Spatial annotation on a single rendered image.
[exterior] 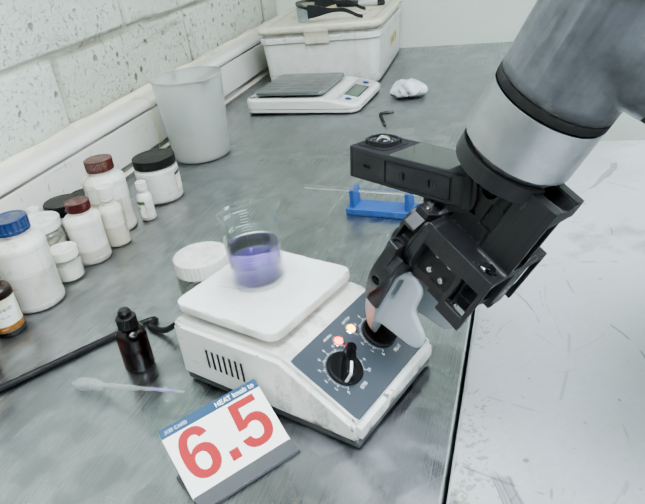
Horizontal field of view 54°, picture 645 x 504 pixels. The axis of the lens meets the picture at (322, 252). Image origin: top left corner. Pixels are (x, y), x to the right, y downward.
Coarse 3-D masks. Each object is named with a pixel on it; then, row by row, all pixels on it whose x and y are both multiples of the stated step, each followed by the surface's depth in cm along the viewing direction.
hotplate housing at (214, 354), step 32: (352, 288) 60; (192, 320) 58; (320, 320) 56; (192, 352) 59; (224, 352) 56; (256, 352) 54; (288, 352) 53; (224, 384) 58; (288, 384) 52; (288, 416) 55; (320, 416) 52; (352, 416) 50; (384, 416) 54
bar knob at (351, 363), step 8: (352, 344) 53; (336, 352) 53; (344, 352) 53; (352, 352) 52; (328, 360) 53; (336, 360) 53; (344, 360) 52; (352, 360) 52; (328, 368) 52; (336, 368) 52; (344, 368) 51; (352, 368) 51; (360, 368) 53; (336, 376) 52; (344, 376) 51; (352, 376) 51; (360, 376) 53; (344, 384) 52; (352, 384) 52
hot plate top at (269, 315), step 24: (288, 264) 61; (312, 264) 61; (336, 264) 60; (216, 288) 59; (288, 288) 58; (312, 288) 57; (336, 288) 58; (192, 312) 57; (216, 312) 55; (240, 312) 55; (264, 312) 55; (288, 312) 54; (264, 336) 52
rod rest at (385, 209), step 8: (352, 192) 89; (352, 200) 89; (360, 200) 92; (368, 200) 91; (376, 200) 91; (408, 200) 86; (352, 208) 90; (360, 208) 89; (368, 208) 89; (376, 208) 89; (384, 208) 88; (392, 208) 88; (400, 208) 88; (408, 208) 86; (376, 216) 88; (384, 216) 88; (392, 216) 87; (400, 216) 87
